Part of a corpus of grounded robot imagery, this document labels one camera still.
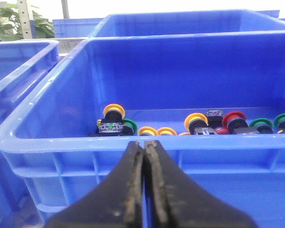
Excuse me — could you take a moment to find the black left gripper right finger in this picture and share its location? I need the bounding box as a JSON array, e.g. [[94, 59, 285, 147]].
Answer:
[[144, 140, 257, 228]]

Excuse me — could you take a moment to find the green push button right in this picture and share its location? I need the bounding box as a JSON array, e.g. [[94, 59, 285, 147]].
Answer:
[[249, 118, 273, 134]]

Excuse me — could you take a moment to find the yellow push button upright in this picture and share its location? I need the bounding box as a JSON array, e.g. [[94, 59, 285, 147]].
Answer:
[[103, 104, 125, 123]]

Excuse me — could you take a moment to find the red push button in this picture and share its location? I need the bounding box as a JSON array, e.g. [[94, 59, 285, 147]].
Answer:
[[222, 111, 259, 134]]

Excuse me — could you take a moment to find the green button far right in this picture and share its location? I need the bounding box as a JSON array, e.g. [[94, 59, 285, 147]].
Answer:
[[274, 113, 285, 134]]

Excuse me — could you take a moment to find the perforated metal post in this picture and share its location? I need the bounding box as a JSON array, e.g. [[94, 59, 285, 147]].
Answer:
[[17, 0, 36, 39]]

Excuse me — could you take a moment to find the green push button left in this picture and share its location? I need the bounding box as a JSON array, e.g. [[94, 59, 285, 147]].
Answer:
[[122, 119, 138, 135]]

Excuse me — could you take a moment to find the blue bin with buttons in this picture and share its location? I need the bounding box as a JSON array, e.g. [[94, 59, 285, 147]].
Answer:
[[0, 31, 285, 228]]

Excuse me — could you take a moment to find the green push button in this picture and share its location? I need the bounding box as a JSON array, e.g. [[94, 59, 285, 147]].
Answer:
[[122, 119, 138, 135], [249, 118, 273, 134]]

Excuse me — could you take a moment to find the blue bin behind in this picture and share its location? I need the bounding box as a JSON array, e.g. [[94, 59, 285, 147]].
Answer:
[[88, 9, 285, 38]]

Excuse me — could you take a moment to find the blue bin at left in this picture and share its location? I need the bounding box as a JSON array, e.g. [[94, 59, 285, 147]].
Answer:
[[0, 39, 59, 228]]

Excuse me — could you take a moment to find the far blue crate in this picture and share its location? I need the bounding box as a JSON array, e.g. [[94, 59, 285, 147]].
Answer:
[[52, 18, 103, 38]]

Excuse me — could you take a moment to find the black switch block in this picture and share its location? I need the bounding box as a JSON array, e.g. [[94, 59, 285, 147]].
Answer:
[[206, 109, 224, 130]]

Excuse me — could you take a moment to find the yellow push button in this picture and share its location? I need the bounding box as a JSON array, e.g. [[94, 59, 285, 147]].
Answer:
[[103, 104, 125, 123], [184, 113, 216, 135]]

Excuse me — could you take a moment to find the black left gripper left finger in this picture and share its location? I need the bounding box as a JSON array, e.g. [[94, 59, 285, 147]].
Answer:
[[45, 141, 144, 228]]

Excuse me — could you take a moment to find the green potted plant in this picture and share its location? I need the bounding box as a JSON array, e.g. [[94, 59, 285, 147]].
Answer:
[[0, 3, 55, 41]]

